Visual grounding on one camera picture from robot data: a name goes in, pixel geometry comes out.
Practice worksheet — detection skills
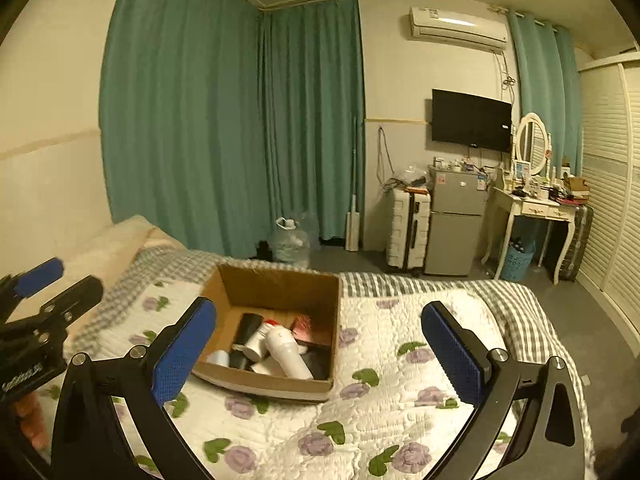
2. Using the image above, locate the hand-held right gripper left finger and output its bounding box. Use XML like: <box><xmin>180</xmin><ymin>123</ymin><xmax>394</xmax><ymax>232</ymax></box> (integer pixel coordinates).
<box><xmin>51</xmin><ymin>296</ymin><xmax>218</xmax><ymax>480</ymax></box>

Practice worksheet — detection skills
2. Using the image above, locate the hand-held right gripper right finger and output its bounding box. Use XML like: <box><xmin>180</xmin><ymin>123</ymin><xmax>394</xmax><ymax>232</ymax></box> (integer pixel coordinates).
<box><xmin>421</xmin><ymin>301</ymin><xmax>587</xmax><ymax>480</ymax></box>

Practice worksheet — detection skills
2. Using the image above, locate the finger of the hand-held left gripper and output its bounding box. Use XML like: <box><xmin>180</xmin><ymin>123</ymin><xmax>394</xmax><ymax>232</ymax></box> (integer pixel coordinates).
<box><xmin>0</xmin><ymin>257</ymin><xmax>65</xmax><ymax>311</ymax></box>
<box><xmin>35</xmin><ymin>275</ymin><xmax>105</xmax><ymax>338</ymax></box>

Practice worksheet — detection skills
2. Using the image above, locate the black cylinder bottle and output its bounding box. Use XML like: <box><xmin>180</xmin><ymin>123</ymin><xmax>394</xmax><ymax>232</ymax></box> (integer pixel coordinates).
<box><xmin>229</xmin><ymin>312</ymin><xmax>266</xmax><ymax>373</ymax></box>

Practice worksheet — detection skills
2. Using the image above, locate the white bottle with red cap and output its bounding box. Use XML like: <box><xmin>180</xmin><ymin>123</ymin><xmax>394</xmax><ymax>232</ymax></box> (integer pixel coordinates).
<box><xmin>243</xmin><ymin>319</ymin><xmax>281</xmax><ymax>361</ymax></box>

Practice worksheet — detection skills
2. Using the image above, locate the white bottle with loop cap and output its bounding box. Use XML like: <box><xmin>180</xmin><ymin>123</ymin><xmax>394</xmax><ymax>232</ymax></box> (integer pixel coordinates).
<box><xmin>264</xmin><ymin>327</ymin><xmax>315</xmax><ymax>380</ymax></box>

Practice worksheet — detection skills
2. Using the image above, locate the red patterned small box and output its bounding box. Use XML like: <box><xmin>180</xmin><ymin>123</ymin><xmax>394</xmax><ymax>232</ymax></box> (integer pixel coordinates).
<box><xmin>291</xmin><ymin>316</ymin><xmax>335</xmax><ymax>346</ymax></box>

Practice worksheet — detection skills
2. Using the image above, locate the black cube power strip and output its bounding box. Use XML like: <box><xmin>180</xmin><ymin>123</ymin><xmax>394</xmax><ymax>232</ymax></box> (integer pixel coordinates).
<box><xmin>300</xmin><ymin>346</ymin><xmax>334</xmax><ymax>381</ymax></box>

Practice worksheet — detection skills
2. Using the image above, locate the person's left hand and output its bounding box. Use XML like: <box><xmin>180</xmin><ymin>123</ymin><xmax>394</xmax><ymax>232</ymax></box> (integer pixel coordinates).
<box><xmin>14</xmin><ymin>391</ymin><xmax>52</xmax><ymax>450</ymax></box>

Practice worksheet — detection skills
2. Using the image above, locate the cream blanket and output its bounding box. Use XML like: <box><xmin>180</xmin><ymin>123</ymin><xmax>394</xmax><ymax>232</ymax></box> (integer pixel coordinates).
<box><xmin>50</xmin><ymin>215</ymin><xmax>188</xmax><ymax>311</ymax></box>

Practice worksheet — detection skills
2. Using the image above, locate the white floral quilt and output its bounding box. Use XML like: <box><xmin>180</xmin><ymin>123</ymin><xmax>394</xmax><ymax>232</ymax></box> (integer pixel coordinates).
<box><xmin>30</xmin><ymin>280</ymin><xmax>596</xmax><ymax>480</ymax></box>

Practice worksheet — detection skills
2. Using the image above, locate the blue plastic basket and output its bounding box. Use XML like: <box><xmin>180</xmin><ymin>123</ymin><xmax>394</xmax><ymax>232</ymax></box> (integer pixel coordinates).
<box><xmin>500</xmin><ymin>240</ymin><xmax>536</xmax><ymax>282</ymax></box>

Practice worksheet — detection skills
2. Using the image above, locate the grey two-door fridge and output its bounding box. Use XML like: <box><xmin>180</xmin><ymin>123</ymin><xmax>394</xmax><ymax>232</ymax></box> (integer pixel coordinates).
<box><xmin>424</xmin><ymin>167</ymin><xmax>488</xmax><ymax>277</ymax></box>

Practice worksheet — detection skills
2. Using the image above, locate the white suitcase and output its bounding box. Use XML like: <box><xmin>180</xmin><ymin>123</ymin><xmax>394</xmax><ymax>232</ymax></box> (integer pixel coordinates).
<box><xmin>385</xmin><ymin>189</ymin><xmax>432</xmax><ymax>273</ymax></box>

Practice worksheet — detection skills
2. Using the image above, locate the clear water jug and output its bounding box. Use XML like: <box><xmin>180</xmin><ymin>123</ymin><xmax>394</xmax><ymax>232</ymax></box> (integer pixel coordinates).
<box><xmin>272</xmin><ymin>212</ymin><xmax>321</xmax><ymax>268</ymax></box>

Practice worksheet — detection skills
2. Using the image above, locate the white dressing table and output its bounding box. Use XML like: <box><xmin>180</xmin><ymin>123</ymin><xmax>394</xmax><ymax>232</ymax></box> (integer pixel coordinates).
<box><xmin>481</xmin><ymin>182</ymin><xmax>576</xmax><ymax>281</ymax></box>

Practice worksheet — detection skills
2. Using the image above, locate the dark suitcase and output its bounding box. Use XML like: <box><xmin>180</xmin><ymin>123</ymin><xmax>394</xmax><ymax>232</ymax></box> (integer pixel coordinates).
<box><xmin>555</xmin><ymin>204</ymin><xmax>595</xmax><ymax>282</ymax></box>

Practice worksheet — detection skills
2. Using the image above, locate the clear plastic bag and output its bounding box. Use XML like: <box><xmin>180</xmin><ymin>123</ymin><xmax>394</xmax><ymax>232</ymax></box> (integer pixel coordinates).
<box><xmin>395</xmin><ymin>165</ymin><xmax>430</xmax><ymax>188</ymax></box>

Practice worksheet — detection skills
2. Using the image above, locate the small brown cardboard box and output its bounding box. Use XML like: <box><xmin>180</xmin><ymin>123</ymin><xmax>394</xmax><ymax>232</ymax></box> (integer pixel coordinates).
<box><xmin>562</xmin><ymin>175</ymin><xmax>590</xmax><ymax>198</ymax></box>

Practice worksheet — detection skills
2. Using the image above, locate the green curtain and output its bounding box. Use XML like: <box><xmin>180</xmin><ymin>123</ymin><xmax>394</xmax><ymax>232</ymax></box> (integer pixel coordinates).
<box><xmin>257</xmin><ymin>0</ymin><xmax>366</xmax><ymax>256</ymax></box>
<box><xmin>100</xmin><ymin>0</ymin><xmax>266</xmax><ymax>261</ymax></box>

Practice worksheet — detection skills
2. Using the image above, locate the oval white vanity mirror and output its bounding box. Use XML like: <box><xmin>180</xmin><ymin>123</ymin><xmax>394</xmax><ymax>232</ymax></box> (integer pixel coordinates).
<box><xmin>515</xmin><ymin>112</ymin><xmax>553</xmax><ymax>176</ymax></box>

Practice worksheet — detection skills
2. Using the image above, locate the cream slatted wardrobe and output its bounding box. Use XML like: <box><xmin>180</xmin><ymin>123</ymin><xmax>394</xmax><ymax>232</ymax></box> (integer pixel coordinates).
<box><xmin>575</xmin><ymin>50</ymin><xmax>640</xmax><ymax>341</ymax></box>

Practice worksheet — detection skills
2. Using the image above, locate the light teal curtain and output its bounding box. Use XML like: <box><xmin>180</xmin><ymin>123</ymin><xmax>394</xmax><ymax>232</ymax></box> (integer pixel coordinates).
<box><xmin>507</xmin><ymin>10</ymin><xmax>583</xmax><ymax>176</ymax></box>

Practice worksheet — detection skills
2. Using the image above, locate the white air conditioner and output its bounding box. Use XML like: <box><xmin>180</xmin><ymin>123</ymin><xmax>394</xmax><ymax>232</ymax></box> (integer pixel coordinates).
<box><xmin>409</xmin><ymin>6</ymin><xmax>509</xmax><ymax>52</ymax></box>

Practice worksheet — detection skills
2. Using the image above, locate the hanging wall cable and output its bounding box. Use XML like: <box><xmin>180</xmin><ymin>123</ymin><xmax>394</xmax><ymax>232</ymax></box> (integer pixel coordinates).
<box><xmin>375</xmin><ymin>127</ymin><xmax>396</xmax><ymax>193</ymax></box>

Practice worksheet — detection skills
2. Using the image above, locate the black wall television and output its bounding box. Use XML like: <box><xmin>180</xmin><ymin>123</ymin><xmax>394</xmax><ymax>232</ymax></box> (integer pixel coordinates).
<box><xmin>431</xmin><ymin>88</ymin><xmax>513</xmax><ymax>152</ymax></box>

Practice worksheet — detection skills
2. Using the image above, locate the air conditioner cable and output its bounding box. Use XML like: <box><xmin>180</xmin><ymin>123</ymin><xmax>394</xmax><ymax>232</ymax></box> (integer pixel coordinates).
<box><xmin>497</xmin><ymin>50</ymin><xmax>521</xmax><ymax>91</ymax></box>

